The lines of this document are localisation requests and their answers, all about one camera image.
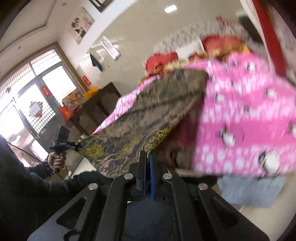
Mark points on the person's right forearm dark sleeve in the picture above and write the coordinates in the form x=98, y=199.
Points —
x=82, y=180

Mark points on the white folded paper on quilt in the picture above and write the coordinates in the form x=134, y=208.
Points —
x=190, y=49

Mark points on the pink penguin bed blanket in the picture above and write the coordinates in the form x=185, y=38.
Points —
x=244, y=124

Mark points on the red cloth on chair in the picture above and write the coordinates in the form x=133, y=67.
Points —
x=277, y=62

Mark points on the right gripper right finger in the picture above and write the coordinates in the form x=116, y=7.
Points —
x=197, y=211

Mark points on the person's left forearm dark sleeve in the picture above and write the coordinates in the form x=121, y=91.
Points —
x=43, y=170

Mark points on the dark floral batik garment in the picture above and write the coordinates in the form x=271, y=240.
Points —
x=155, y=112

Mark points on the person's left hand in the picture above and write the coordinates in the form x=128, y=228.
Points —
x=57, y=161

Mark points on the red and gold quilt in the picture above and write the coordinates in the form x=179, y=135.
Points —
x=216, y=47

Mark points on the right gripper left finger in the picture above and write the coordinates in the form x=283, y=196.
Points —
x=98, y=211

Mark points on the floral patterned pillow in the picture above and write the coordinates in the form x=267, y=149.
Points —
x=200, y=30

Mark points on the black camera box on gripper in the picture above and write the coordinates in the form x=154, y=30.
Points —
x=62, y=134

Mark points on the dark wooden cabinet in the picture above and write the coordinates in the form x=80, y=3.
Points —
x=89, y=107

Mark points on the wall poster photo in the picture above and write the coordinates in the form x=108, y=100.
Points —
x=80, y=25

